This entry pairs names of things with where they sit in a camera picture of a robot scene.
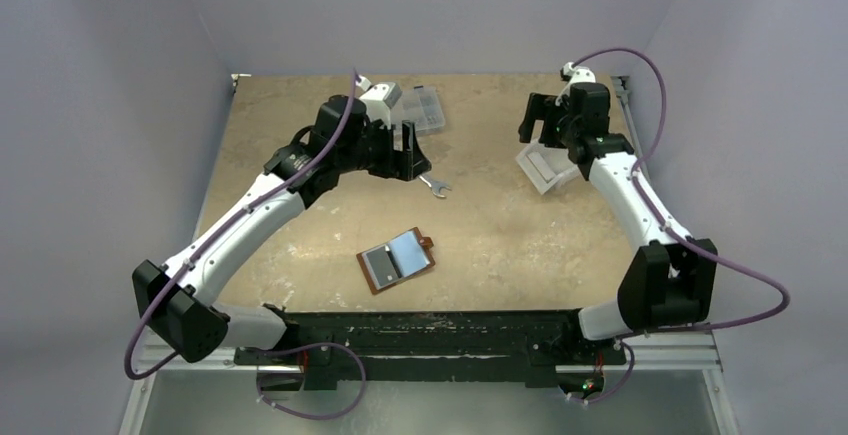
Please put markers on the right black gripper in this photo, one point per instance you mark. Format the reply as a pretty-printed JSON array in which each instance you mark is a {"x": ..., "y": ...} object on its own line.
[{"x": 544, "y": 117}]

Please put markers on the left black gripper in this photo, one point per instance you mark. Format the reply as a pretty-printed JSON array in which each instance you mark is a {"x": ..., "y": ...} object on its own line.
[{"x": 390, "y": 167}]

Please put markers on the white plastic bin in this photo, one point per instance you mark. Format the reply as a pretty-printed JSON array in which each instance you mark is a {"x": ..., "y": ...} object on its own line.
[{"x": 558, "y": 161}]

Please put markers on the brown leather card holder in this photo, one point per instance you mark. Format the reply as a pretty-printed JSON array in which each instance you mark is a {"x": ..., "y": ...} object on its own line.
[{"x": 412, "y": 252}]

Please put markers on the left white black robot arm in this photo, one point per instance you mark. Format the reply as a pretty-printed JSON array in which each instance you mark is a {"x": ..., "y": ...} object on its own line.
[{"x": 177, "y": 298}]

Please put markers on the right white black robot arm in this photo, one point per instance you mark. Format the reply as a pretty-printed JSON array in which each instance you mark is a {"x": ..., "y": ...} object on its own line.
[{"x": 670, "y": 279}]

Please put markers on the white card in bin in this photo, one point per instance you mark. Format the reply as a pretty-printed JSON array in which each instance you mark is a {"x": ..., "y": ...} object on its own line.
[{"x": 541, "y": 166}]

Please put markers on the silver open-end wrench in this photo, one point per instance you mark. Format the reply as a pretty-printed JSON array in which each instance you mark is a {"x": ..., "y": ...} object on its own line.
[{"x": 437, "y": 188}]

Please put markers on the clear plastic screw organizer box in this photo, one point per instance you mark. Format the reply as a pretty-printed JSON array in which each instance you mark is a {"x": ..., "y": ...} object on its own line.
[{"x": 420, "y": 105}]

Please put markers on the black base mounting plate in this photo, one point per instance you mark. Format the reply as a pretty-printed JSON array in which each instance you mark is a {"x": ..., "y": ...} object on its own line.
[{"x": 534, "y": 347}]

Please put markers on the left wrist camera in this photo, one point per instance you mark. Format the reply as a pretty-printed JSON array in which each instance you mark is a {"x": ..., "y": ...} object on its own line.
[{"x": 379, "y": 98}]

